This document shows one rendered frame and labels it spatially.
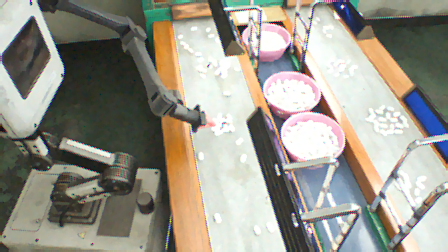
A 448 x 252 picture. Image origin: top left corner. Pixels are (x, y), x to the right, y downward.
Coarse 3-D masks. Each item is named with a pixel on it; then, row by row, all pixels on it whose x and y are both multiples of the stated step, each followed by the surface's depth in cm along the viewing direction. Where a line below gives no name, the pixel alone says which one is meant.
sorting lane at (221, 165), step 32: (192, 32) 203; (192, 64) 184; (192, 96) 168; (224, 96) 168; (224, 160) 143; (256, 160) 143; (224, 192) 133; (256, 192) 133; (224, 224) 125; (256, 224) 125
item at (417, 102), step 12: (408, 96) 120; (420, 96) 116; (408, 108) 119; (420, 108) 115; (432, 108) 111; (420, 120) 114; (432, 120) 111; (444, 120) 107; (432, 132) 110; (444, 132) 106; (444, 144) 105; (444, 156) 105
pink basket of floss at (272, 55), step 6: (264, 24) 204; (270, 24) 204; (246, 30) 200; (264, 30) 206; (276, 30) 204; (282, 30) 201; (246, 36) 201; (282, 36) 202; (288, 36) 197; (288, 42) 191; (282, 48) 188; (252, 54) 195; (264, 54) 190; (270, 54) 189; (276, 54) 191; (282, 54) 197; (264, 60) 195; (270, 60) 195
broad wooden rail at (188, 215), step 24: (168, 24) 205; (168, 48) 189; (168, 72) 176; (168, 120) 155; (168, 144) 146; (192, 144) 149; (168, 168) 138; (192, 168) 138; (192, 192) 131; (192, 216) 124; (192, 240) 118
